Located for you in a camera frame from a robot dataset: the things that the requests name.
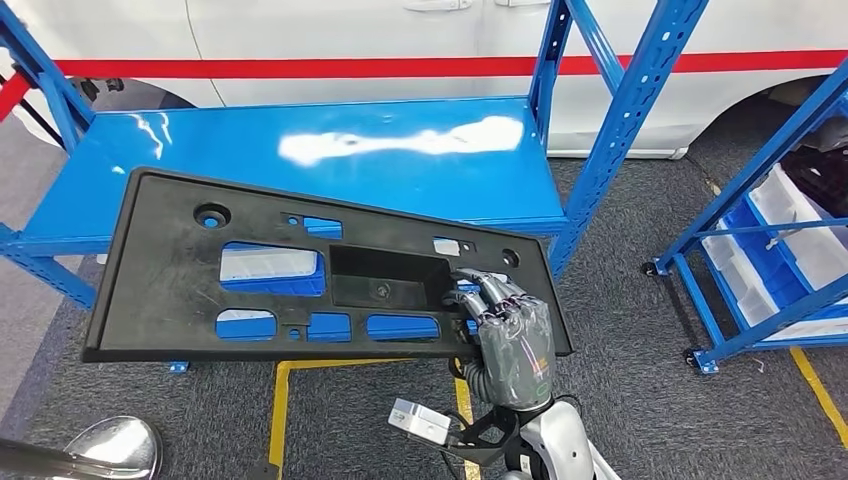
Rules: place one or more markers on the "black plastic panel part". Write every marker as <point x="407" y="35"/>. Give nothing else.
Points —
<point x="166" y="278"/>

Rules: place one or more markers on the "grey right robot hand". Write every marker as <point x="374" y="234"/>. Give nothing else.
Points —
<point x="517" y="358"/>

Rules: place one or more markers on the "large clear plastic bin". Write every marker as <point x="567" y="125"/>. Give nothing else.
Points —
<point x="265" y="264"/>

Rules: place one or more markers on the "yellow floor tape square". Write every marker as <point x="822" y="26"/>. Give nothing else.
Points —
<point x="279" y="424"/>
<point x="821" y="397"/>

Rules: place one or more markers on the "white car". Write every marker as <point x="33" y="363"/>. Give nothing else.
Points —
<point x="331" y="26"/>

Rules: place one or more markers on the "white plastic bin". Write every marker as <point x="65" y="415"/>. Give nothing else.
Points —
<point x="755" y="305"/>

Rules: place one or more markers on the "black parts in bin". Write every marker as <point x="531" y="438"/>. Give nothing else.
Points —
<point x="821" y="179"/>

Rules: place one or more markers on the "blue metal shelf rack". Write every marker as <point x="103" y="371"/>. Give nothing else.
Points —
<point x="199" y="152"/>

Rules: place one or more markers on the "blue plastic bin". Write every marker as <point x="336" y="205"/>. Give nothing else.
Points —
<point x="762" y="258"/>

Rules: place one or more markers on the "blue wheeled rack with bins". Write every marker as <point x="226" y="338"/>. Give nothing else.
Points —
<point x="729" y="190"/>

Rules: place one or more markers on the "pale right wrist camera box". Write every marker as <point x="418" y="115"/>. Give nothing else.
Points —
<point x="417" y="420"/>

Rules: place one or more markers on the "red barrier tape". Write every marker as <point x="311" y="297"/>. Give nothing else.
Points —
<point x="331" y="66"/>

